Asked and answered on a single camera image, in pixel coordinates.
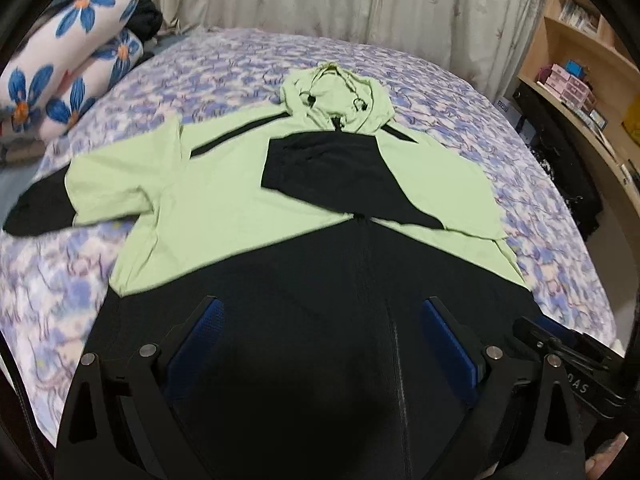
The dark cloth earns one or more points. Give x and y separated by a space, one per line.
146 20

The purple floral bed sheet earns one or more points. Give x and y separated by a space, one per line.
425 105

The wooden shelf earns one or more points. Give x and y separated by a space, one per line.
560 45

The black bag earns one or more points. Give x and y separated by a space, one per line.
565 175

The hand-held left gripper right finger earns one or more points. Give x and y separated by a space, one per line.
450 350

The yellow bag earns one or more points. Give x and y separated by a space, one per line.
632 127

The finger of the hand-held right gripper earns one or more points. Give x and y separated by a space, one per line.
535 332

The row of books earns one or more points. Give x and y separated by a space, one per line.
580 17

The beige curtain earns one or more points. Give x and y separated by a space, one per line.
325 0

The small blue flower pillow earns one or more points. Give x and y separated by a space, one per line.
95 85

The stack of pink boxes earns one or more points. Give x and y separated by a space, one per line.
570 87

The green and black hoodie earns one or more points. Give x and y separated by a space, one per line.
225 175

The large blue flower pillow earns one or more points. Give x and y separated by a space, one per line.
75 25

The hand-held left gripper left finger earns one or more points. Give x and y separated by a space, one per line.
195 350

